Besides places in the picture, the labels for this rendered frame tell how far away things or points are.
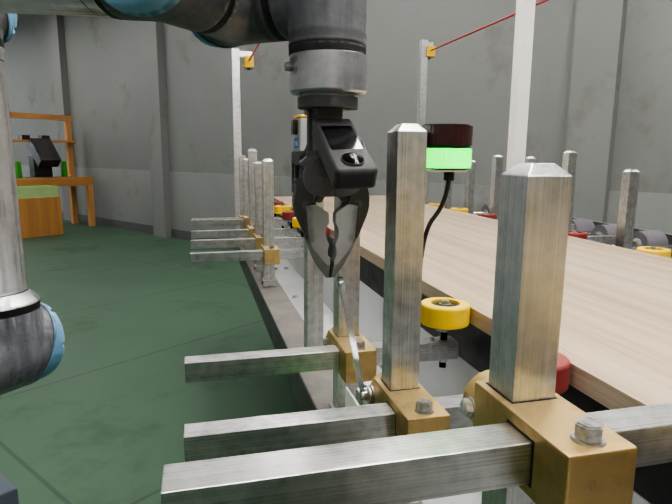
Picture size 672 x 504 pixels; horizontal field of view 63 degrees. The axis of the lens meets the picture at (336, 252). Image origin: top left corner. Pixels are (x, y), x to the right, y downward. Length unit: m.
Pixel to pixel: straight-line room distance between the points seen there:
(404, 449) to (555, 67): 4.36
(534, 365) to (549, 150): 4.20
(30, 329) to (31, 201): 7.40
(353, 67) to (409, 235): 0.20
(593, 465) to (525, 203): 0.17
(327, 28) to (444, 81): 4.40
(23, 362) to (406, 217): 0.77
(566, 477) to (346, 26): 0.48
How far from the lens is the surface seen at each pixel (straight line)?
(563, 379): 0.70
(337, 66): 0.63
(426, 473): 0.38
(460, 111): 4.92
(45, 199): 8.59
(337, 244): 0.65
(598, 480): 0.40
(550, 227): 0.41
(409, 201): 0.63
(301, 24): 0.65
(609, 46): 4.44
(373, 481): 0.36
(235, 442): 0.62
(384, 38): 5.42
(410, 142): 0.62
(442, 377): 1.07
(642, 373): 0.74
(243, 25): 0.70
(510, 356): 0.42
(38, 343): 1.16
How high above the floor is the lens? 1.14
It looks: 10 degrees down
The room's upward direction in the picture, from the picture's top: straight up
